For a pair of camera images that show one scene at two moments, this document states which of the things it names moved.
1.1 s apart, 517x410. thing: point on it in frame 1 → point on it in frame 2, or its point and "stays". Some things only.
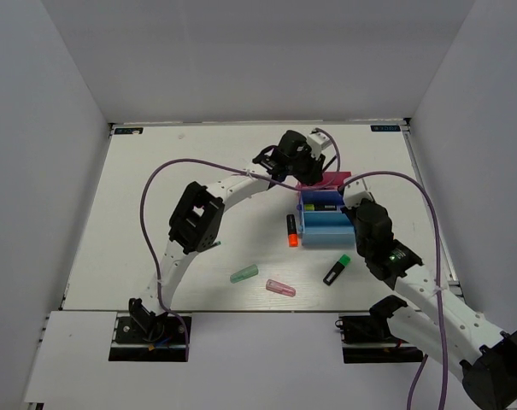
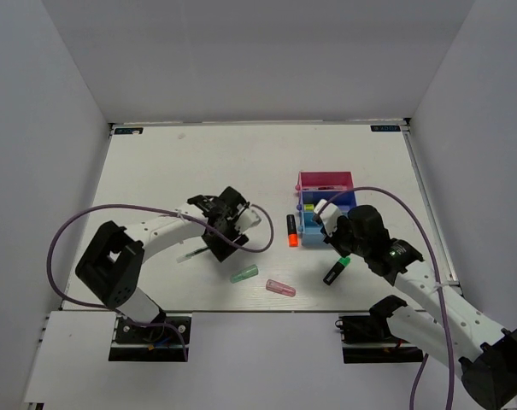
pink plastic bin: x=331 y=182 stays
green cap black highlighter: x=337 y=269 stays
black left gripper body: x=307 y=167 → x=219 y=249
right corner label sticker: x=384 y=127 stays
